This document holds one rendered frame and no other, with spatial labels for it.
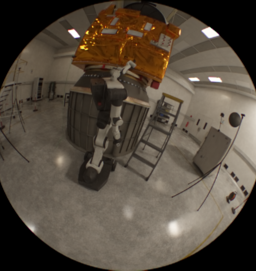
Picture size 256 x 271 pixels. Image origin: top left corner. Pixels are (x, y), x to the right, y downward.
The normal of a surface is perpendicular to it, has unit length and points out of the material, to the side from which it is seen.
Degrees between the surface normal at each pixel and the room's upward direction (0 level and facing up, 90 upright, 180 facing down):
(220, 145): 90
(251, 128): 90
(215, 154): 90
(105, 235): 0
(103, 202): 0
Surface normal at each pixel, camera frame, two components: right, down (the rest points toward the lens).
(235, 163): -0.95, -0.22
